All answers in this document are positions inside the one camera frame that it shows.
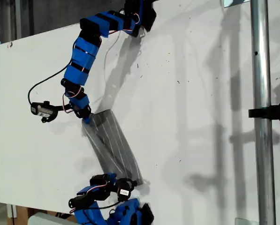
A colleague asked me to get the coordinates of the camera black cable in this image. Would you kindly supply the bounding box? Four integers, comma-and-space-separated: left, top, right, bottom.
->
28, 63, 71, 105
92, 202, 122, 210

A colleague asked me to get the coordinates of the grey striped towel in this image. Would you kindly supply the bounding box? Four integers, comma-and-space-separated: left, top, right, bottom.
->
81, 109, 144, 186

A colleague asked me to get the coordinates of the wooden table leg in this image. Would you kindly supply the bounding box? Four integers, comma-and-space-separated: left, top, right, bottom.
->
6, 204, 29, 225

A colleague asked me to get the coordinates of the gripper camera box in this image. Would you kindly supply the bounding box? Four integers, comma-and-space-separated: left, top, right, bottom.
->
30, 101, 58, 118
116, 178, 137, 202

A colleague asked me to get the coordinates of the steel post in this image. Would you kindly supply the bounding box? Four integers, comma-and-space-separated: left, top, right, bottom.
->
250, 0, 277, 225

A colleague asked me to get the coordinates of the white box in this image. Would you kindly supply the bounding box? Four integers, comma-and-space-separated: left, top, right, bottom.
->
28, 212, 77, 225

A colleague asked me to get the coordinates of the black clamp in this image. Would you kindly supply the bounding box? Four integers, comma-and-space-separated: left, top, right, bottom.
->
248, 99, 280, 124

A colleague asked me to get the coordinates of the camera black stalk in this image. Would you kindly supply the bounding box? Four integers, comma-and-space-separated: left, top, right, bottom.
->
41, 105, 73, 124

